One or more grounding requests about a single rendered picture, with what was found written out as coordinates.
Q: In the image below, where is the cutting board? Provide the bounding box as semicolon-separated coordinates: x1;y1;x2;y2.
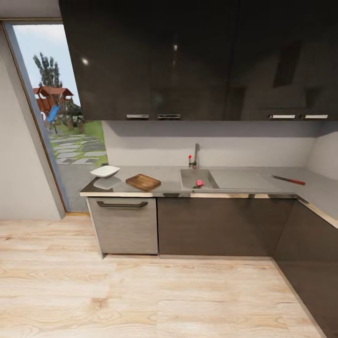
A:
126;174;161;192

